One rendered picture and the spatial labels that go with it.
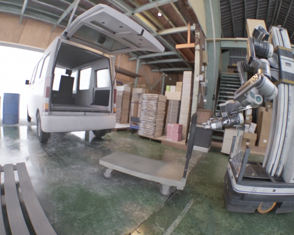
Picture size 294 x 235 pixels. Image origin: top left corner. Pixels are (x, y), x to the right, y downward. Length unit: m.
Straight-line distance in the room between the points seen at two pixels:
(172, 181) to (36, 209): 1.02
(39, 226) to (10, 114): 3.81
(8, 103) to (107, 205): 3.88
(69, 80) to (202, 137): 3.81
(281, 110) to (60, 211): 1.87
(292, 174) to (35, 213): 1.79
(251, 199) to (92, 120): 2.33
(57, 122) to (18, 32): 3.05
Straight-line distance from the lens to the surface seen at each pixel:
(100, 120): 2.45
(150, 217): 1.07
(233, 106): 1.05
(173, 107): 3.43
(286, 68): 1.40
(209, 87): 3.73
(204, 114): 2.85
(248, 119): 4.85
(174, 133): 3.03
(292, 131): 1.41
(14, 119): 4.48
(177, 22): 3.56
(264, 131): 4.34
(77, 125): 2.22
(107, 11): 1.49
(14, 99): 4.42
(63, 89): 4.20
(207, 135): 2.85
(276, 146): 1.34
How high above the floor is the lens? 0.77
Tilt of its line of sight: 4 degrees down
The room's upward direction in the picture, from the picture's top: 6 degrees clockwise
